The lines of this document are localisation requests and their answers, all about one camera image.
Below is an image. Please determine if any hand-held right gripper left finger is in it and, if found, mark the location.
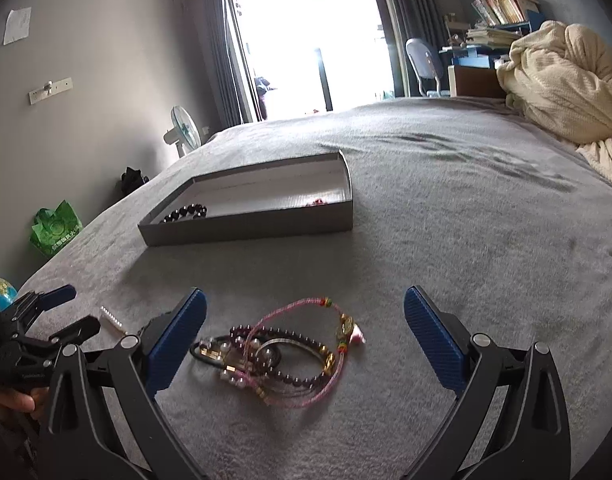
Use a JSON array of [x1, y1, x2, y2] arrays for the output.
[[38, 287, 209, 480]]

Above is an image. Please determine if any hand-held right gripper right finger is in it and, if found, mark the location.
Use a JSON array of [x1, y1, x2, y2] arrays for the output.
[[403, 285, 572, 480]]

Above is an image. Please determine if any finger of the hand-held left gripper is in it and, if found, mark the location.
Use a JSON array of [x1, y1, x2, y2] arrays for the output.
[[6, 284, 77, 328], [0, 315, 102, 361]]

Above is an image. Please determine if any black cord pearl bracelet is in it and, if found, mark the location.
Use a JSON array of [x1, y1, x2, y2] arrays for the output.
[[190, 335, 267, 392]]

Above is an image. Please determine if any pearl hair clip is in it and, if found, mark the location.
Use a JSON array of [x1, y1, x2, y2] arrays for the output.
[[100, 306, 127, 335]]

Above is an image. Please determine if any purple bead bracelet gold charm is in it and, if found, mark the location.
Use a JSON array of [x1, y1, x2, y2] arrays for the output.
[[229, 325, 339, 392]]

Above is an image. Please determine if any pink cord bracelet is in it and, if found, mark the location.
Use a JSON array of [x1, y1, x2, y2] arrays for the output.
[[243, 297, 367, 408]]

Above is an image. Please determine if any silver bangle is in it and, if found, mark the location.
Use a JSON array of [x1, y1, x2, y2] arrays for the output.
[[256, 337, 331, 406]]

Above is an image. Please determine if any grey cardboard box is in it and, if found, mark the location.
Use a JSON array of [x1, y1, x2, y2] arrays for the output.
[[137, 150, 355, 247]]

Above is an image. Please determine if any person's left hand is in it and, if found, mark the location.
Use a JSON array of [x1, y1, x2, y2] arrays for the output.
[[0, 390, 39, 423]]

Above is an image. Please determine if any small globe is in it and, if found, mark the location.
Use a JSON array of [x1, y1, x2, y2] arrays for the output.
[[0, 277, 19, 311]]

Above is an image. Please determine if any green plastic bag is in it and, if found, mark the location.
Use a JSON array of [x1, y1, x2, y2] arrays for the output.
[[30, 201, 84, 258]]

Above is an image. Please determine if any grey bed cover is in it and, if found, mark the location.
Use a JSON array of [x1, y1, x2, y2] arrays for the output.
[[10, 95, 612, 480]]

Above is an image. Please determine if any black bag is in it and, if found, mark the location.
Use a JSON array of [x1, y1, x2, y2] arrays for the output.
[[120, 166, 150, 196]]

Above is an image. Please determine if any white standing fan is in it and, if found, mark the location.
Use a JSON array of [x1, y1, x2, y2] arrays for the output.
[[163, 106, 203, 157]]

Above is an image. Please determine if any wooden nightstand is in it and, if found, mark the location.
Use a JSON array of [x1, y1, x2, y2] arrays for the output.
[[438, 45, 517, 98]]

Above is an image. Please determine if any white paper sheet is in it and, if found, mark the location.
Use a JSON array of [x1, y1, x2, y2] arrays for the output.
[[3, 7, 32, 46]]

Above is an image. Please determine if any blue chair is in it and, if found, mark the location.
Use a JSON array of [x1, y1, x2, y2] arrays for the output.
[[405, 37, 451, 98]]

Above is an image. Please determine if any cream blanket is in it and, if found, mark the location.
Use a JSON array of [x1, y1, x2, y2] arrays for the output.
[[496, 20, 612, 188]]

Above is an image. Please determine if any grey curtain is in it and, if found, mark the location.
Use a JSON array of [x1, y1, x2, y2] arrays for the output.
[[376, 0, 451, 98], [188, 0, 247, 131]]

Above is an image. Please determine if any stack of papers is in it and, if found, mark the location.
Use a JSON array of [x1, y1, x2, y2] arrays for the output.
[[466, 25, 524, 47]]

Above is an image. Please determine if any glass balcony door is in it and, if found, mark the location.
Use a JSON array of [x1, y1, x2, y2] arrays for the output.
[[225, 0, 397, 123]]

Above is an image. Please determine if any row of books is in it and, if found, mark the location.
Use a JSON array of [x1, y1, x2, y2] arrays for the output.
[[471, 0, 542, 28]]

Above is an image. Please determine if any dark bead bracelet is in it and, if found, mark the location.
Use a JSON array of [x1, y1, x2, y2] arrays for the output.
[[162, 203, 209, 224]]

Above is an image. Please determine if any white wall hook plate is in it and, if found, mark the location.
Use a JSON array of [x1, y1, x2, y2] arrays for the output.
[[28, 77, 73, 106]]

